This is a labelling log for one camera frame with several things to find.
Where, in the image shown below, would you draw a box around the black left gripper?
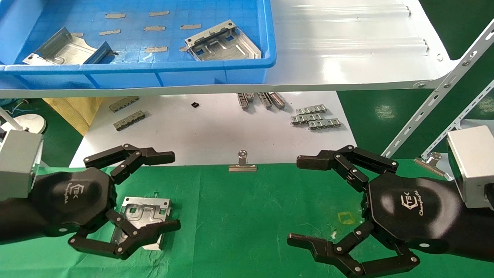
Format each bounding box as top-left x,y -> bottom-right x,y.
32,144 -> 181,260

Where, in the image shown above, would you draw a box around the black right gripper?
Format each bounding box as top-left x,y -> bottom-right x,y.
287,145 -> 464,278

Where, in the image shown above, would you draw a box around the stamped sheet metal bracket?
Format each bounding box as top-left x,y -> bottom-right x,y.
184,20 -> 262,61
111,196 -> 172,251

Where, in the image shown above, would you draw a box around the green table cloth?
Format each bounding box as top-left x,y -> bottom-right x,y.
0,158 -> 494,278

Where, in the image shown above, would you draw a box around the silver binder clip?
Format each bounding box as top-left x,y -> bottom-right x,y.
414,152 -> 450,179
228,150 -> 257,173

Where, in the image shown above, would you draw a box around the yellow woven bag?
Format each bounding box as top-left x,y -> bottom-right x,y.
42,97 -> 105,136

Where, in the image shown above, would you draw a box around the blue plastic bin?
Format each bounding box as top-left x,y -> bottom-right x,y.
0,0 -> 277,90

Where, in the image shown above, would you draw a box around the white round stand base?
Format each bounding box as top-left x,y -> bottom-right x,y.
0,106 -> 47,135

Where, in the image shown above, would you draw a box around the white perforated angle bar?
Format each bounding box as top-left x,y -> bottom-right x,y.
421,79 -> 494,159
381,19 -> 494,159

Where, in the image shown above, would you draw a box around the white metal shelf panel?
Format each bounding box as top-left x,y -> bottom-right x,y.
0,0 -> 460,99

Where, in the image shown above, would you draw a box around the bent sheet metal part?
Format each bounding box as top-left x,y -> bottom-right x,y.
22,27 -> 118,65

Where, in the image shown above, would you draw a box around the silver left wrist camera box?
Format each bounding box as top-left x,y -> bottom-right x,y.
0,129 -> 44,201

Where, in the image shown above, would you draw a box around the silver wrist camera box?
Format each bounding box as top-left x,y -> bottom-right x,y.
0,129 -> 44,201
447,125 -> 494,211

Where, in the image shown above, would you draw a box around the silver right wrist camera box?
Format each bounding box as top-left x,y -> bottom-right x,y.
447,125 -> 494,211

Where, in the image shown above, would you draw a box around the thin blue cables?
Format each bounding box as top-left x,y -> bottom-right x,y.
0,98 -> 39,116

